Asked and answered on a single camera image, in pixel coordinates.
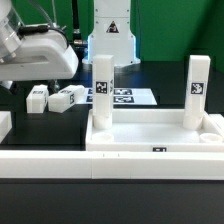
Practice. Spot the white front fence bar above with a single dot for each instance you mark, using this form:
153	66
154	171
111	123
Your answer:
111	165

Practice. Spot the white desk tabletop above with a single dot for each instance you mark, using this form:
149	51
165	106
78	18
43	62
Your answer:
155	130

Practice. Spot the fiducial marker sheet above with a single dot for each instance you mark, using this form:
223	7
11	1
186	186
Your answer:
123	96

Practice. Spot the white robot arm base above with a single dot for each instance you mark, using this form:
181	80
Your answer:
111	33

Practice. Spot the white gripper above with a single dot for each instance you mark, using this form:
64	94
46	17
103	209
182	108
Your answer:
41	57

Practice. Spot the white left fence block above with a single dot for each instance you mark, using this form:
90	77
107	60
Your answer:
5	124

